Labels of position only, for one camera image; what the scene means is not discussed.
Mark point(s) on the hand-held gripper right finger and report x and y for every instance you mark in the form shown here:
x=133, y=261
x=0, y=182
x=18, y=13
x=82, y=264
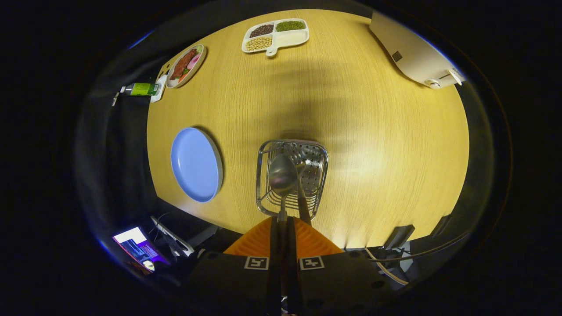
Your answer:
x=291, y=245

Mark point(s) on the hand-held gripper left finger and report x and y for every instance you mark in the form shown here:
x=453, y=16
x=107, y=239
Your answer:
x=274, y=245

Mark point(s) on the perforated metal basket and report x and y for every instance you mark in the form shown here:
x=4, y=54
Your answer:
x=316, y=166

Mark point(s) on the white metal stand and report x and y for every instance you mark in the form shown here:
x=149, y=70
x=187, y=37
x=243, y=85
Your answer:
x=175, y=239

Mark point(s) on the blue round plate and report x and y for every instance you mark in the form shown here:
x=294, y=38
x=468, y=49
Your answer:
x=195, y=164

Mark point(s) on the lit laptop screen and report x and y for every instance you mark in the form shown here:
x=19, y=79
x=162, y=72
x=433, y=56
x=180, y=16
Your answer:
x=136, y=245

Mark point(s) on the white square coaster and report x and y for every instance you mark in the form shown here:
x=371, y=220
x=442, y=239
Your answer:
x=158, y=99

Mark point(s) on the plate of meat and vegetables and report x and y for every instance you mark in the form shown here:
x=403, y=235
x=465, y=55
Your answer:
x=184, y=66

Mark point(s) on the green label plastic bottle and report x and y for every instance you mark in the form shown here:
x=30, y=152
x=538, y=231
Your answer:
x=142, y=89

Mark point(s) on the white divided tray with beans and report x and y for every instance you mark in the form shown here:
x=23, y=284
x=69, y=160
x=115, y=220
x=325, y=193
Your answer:
x=290, y=38

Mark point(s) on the white cloth clip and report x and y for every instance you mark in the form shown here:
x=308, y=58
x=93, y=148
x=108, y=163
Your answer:
x=115, y=100

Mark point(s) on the white toaster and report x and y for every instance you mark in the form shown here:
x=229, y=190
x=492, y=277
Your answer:
x=408, y=52

